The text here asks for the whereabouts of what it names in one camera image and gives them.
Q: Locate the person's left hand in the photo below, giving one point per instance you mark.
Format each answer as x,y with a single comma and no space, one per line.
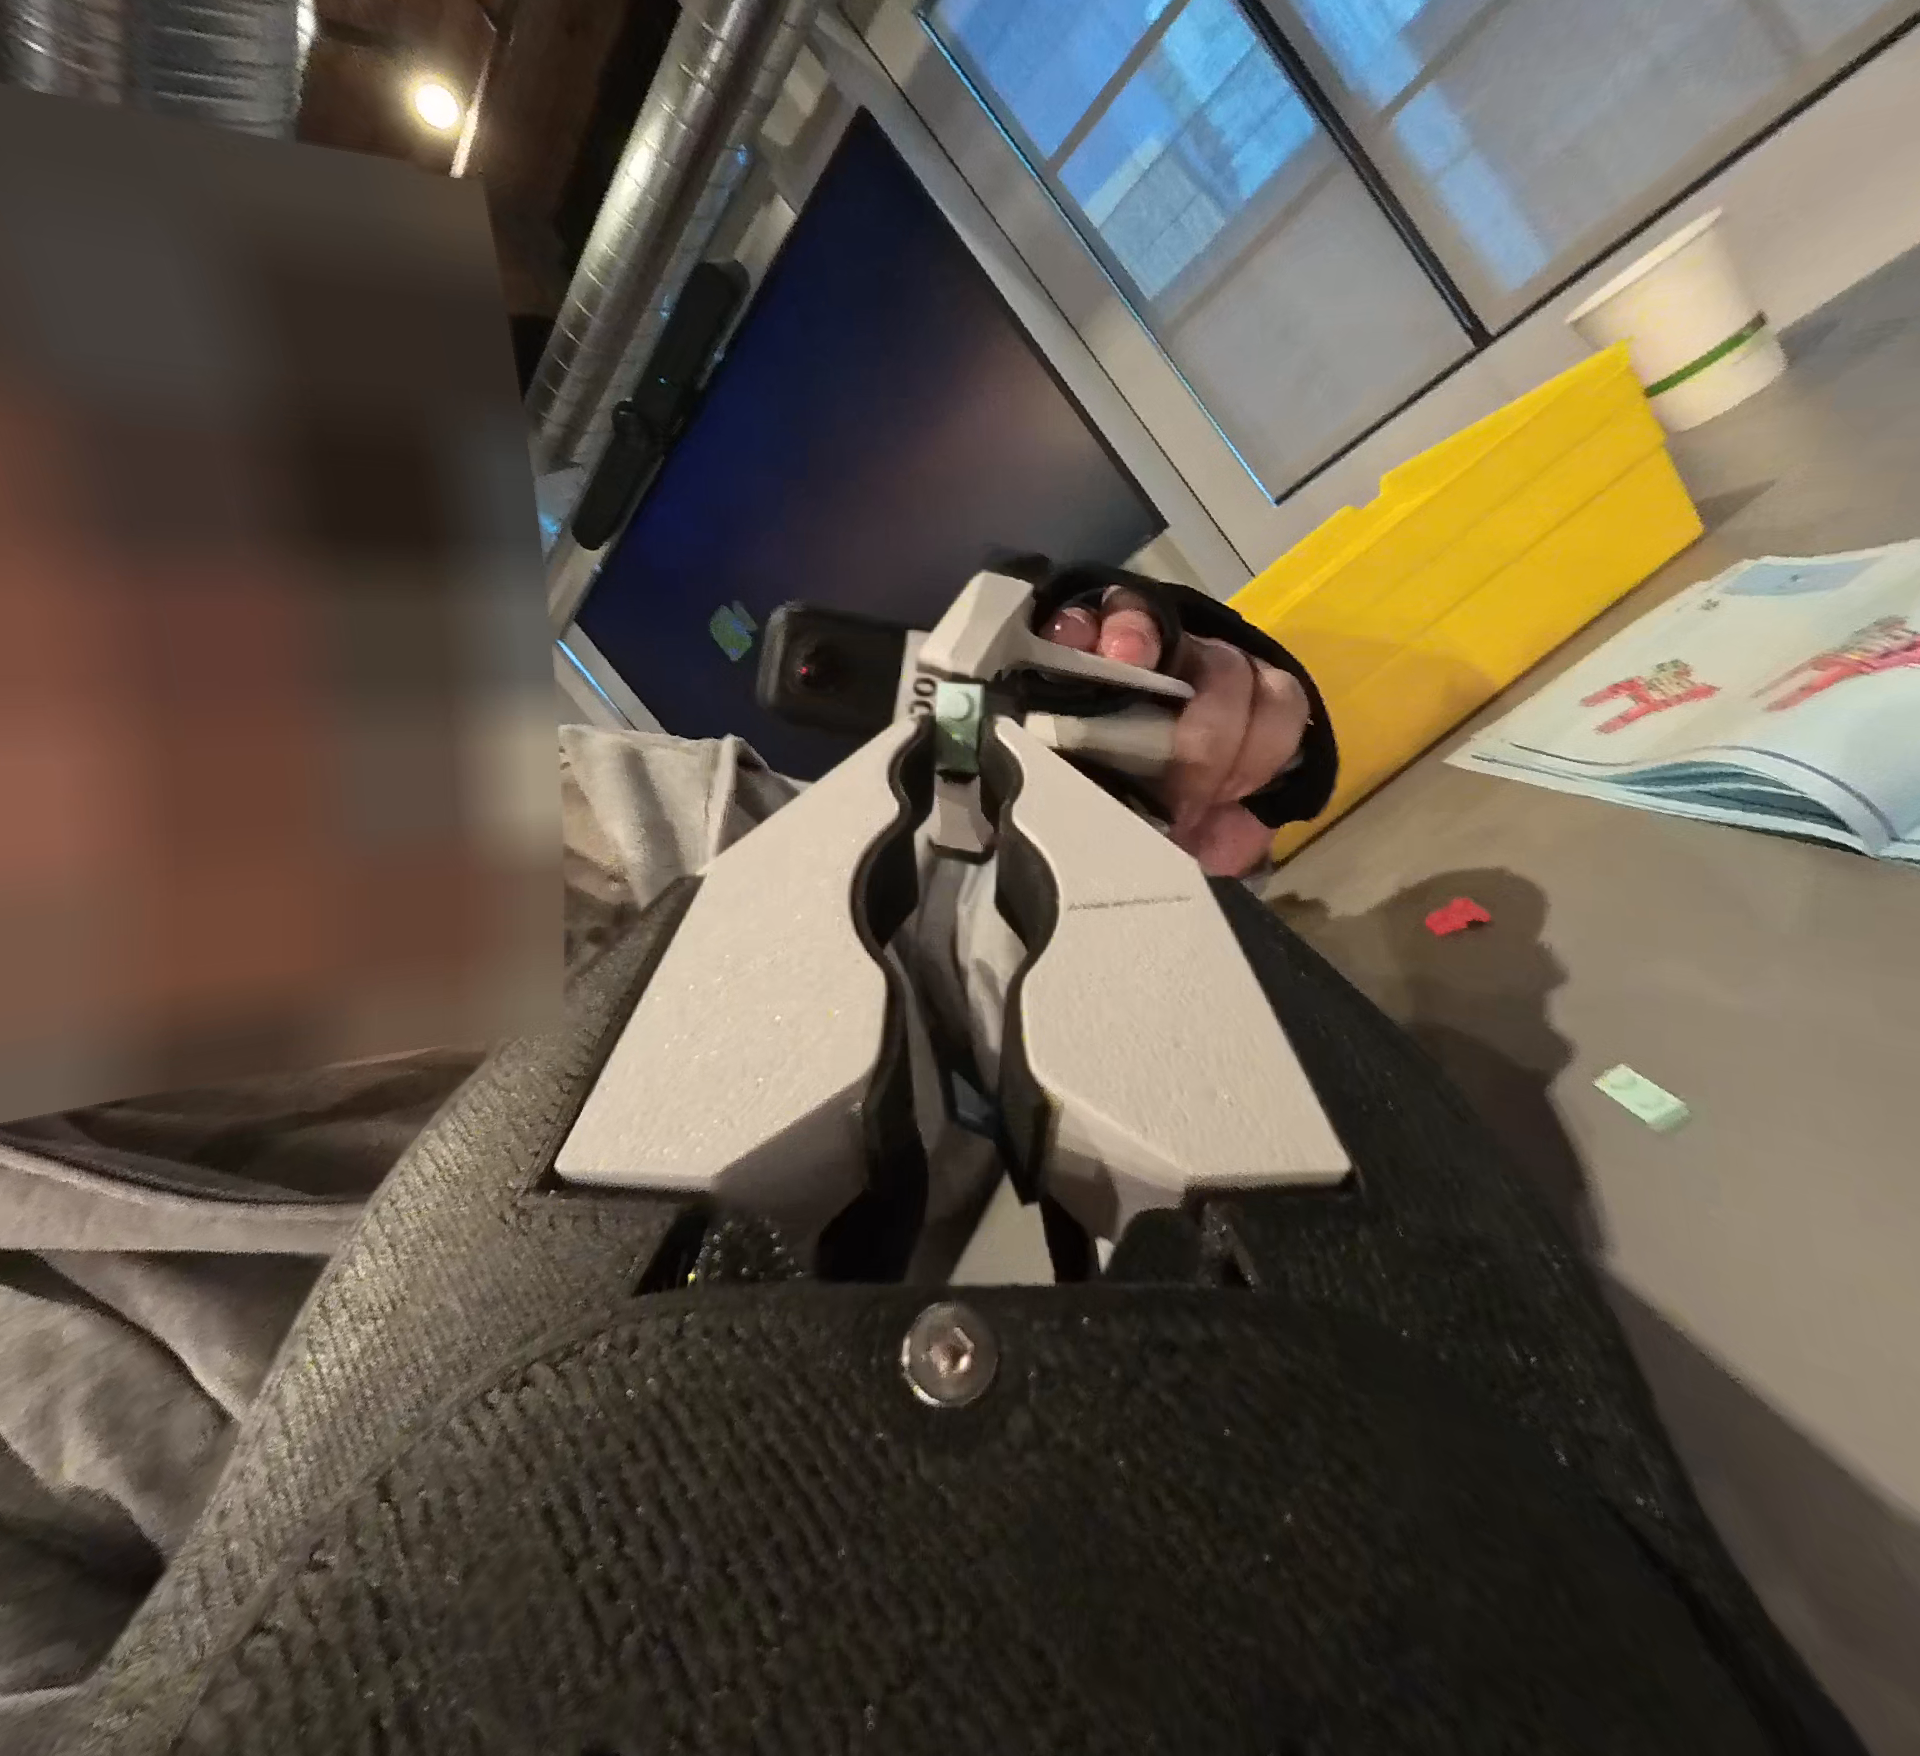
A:
1231,736

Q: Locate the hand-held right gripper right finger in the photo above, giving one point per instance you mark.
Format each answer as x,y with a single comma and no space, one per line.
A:
1169,1038

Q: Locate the black webcam bar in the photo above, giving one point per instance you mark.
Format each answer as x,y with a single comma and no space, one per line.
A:
660,406

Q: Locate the open light blue instruction booklet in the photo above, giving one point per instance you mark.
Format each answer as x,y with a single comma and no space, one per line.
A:
1768,721

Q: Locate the large framed window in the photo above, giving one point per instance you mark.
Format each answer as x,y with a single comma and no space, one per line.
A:
1349,61

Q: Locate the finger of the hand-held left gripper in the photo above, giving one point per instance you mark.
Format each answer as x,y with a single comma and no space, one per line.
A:
962,804
983,632

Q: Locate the pastel toy brick assembly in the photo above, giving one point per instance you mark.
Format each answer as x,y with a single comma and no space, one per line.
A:
961,710

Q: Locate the mint green brick plate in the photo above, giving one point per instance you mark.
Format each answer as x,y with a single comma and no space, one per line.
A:
1642,1096

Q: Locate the white paper cup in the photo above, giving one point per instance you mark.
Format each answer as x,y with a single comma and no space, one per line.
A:
1680,317

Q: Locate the stacked yellow plastic bins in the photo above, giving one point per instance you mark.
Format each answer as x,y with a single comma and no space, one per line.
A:
1501,557

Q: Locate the dark flat screen monitor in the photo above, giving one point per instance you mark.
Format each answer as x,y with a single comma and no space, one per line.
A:
899,437

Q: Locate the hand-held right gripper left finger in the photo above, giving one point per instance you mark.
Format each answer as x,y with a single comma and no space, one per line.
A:
734,1021

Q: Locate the round ceiling lamp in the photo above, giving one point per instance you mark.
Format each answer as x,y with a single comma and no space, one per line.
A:
435,104

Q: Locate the small red brick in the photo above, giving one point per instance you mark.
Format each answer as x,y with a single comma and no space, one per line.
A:
1458,917

